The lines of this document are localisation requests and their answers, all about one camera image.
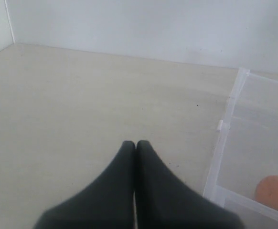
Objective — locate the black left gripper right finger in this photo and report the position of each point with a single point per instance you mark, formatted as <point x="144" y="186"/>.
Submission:
<point x="163" y="201"/>

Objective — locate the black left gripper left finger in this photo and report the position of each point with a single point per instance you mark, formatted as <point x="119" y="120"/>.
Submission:
<point x="107" y="203"/>

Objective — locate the clear plastic container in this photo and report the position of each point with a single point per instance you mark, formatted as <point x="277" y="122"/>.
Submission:
<point x="246" y="150"/>

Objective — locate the brown egg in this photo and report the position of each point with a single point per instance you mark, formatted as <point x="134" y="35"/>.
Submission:
<point x="266" y="192"/>

